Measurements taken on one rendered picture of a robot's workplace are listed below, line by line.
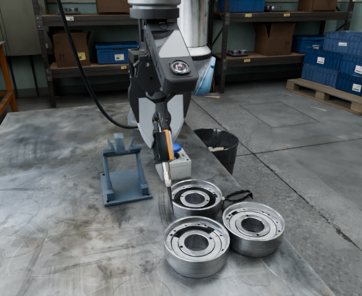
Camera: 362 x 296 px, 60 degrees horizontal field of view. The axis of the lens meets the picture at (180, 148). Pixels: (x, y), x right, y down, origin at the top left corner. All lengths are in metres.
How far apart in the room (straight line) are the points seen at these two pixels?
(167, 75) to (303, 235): 1.62
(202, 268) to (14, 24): 3.97
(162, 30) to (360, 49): 3.86
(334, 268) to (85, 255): 1.41
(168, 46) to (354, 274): 1.55
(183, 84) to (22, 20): 3.90
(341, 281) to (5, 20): 3.97
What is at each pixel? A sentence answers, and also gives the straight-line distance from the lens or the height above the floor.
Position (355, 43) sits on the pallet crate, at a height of 0.70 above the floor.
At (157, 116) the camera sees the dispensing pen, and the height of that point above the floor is 1.01.
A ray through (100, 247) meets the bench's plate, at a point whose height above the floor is 0.80.
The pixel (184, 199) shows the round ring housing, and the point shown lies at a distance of 0.62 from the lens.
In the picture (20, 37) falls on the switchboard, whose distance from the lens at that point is 4.27.
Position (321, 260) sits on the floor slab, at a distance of 1.81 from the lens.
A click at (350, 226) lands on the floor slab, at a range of 2.10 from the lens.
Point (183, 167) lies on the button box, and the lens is 0.72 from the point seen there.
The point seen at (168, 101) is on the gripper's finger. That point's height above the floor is 1.04.
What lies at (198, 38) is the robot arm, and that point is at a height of 1.08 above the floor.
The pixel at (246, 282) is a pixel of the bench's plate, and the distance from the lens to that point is 0.52.
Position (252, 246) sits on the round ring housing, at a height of 0.83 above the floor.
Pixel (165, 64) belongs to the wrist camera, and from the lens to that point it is 0.41.
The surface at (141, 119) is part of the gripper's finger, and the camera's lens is 0.49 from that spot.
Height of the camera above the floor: 1.18
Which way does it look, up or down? 26 degrees down
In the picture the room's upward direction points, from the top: straight up
